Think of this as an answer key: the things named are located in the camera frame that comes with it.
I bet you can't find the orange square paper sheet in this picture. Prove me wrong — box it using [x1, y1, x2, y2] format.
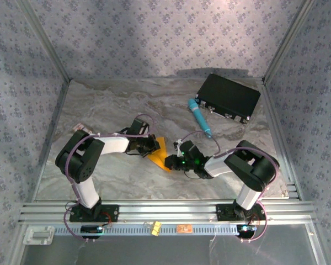
[147, 136, 172, 173]

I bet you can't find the teal marker pen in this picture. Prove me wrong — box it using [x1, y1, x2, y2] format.
[187, 99, 213, 139]

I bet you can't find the small red white card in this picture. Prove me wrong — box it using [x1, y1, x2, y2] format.
[73, 123, 92, 133]

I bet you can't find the yellow clip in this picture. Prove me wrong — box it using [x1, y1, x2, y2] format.
[151, 220, 163, 237]

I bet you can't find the black hard case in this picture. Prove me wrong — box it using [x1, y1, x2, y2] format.
[195, 73, 261, 124]

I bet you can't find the purple cable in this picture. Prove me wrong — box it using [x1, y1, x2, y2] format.
[63, 113, 158, 244]
[178, 130, 279, 243]

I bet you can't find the long aluminium mounting rail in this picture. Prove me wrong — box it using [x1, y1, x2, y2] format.
[18, 200, 318, 225]

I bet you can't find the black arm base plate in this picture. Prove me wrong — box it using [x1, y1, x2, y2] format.
[68, 204, 120, 223]
[216, 203, 267, 221]

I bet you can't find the grey slotted cable duct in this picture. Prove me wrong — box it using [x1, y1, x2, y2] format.
[54, 224, 239, 237]

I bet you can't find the aluminium frame bar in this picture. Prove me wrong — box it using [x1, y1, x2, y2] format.
[261, 79, 304, 201]
[16, 0, 72, 82]
[30, 78, 72, 204]
[261, 0, 317, 83]

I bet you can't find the white metal bracket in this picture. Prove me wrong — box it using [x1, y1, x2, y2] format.
[23, 225, 55, 246]

